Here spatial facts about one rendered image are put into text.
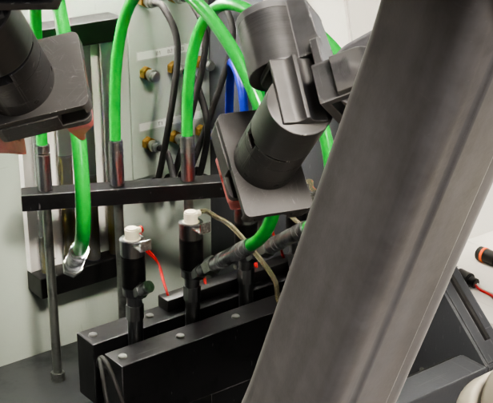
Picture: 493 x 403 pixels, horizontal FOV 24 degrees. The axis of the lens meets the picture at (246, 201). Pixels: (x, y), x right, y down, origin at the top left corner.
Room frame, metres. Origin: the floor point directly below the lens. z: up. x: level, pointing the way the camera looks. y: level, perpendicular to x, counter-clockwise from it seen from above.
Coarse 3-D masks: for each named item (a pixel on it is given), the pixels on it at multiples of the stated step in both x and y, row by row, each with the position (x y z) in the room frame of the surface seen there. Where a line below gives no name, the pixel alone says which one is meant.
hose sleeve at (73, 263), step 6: (72, 246) 1.03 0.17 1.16; (72, 252) 1.03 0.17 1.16; (66, 258) 1.07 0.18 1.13; (72, 258) 1.04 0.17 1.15; (78, 258) 1.03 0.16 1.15; (84, 258) 1.04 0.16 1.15; (66, 264) 1.07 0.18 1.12; (72, 264) 1.05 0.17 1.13; (78, 264) 1.05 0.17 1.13; (72, 270) 1.08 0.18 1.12; (78, 270) 1.09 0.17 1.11
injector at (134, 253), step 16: (144, 240) 1.19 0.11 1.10; (128, 256) 1.18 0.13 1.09; (144, 256) 1.19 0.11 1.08; (128, 272) 1.18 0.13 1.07; (144, 272) 1.18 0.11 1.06; (128, 288) 1.18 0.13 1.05; (144, 288) 1.16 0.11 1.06; (128, 304) 1.18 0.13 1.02; (128, 320) 1.18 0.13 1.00; (128, 336) 1.19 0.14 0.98
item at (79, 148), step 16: (64, 0) 1.09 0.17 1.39; (32, 16) 1.31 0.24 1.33; (64, 16) 1.07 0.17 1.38; (64, 32) 1.05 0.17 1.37; (48, 144) 1.35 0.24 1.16; (80, 144) 0.99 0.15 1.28; (80, 160) 0.98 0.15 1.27; (80, 176) 0.98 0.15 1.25; (80, 192) 0.98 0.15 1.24; (80, 208) 0.98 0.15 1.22; (80, 224) 0.99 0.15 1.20; (80, 240) 1.00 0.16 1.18
